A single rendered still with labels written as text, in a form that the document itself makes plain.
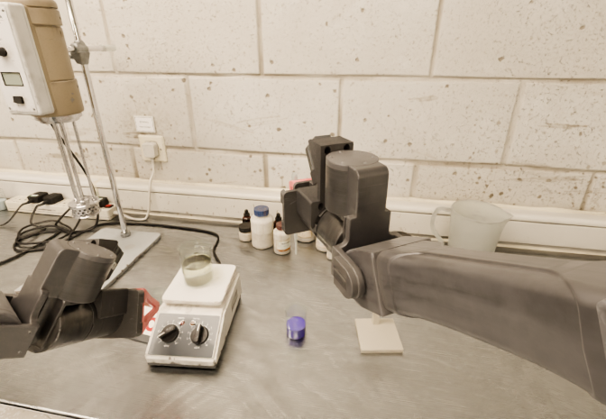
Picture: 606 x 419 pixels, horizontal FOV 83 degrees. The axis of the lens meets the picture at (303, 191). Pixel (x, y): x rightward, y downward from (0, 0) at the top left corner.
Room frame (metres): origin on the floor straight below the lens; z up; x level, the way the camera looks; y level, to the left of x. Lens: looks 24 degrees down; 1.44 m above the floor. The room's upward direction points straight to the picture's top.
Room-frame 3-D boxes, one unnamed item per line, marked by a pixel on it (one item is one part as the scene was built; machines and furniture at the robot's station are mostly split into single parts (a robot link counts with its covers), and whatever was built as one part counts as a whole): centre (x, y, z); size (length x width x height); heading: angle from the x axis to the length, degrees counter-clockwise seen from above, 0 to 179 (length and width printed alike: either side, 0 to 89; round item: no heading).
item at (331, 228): (0.35, -0.05, 1.23); 0.07 x 0.06 x 0.07; 23
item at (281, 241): (0.81, 0.06, 0.94); 0.05 x 0.05 x 0.09
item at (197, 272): (0.57, 0.21, 1.03); 0.07 x 0.06 x 0.08; 85
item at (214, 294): (0.57, 0.21, 0.98); 0.12 x 0.12 x 0.01; 86
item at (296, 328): (0.51, 0.01, 0.93); 0.04 x 0.04 x 0.06
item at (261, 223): (0.84, 0.12, 0.96); 0.06 x 0.06 x 0.11
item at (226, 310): (0.54, 0.21, 0.94); 0.22 x 0.13 x 0.08; 176
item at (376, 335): (0.50, -0.15, 0.96); 0.08 x 0.08 x 0.13; 1
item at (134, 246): (0.76, 0.55, 0.91); 0.30 x 0.20 x 0.01; 170
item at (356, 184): (0.32, -0.06, 1.27); 0.12 x 0.09 x 0.12; 23
